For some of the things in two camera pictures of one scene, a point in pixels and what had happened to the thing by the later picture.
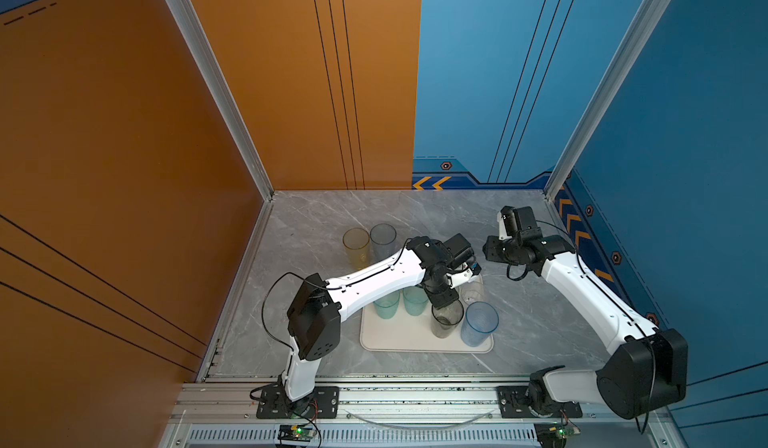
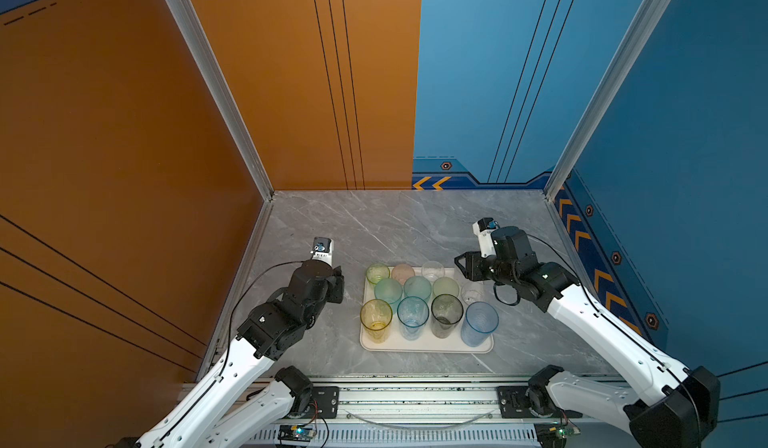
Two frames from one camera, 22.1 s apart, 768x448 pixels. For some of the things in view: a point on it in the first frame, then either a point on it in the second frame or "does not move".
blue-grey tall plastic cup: (383, 239) -> (412, 312)
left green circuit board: (291, 432) does not move
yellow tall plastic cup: (356, 243) -> (376, 317)
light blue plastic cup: (479, 322) does not move
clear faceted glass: (473, 291) does not move
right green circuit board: (554, 434) does not move
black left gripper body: (441, 292) -> (334, 292)
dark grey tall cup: (446, 319) does not move
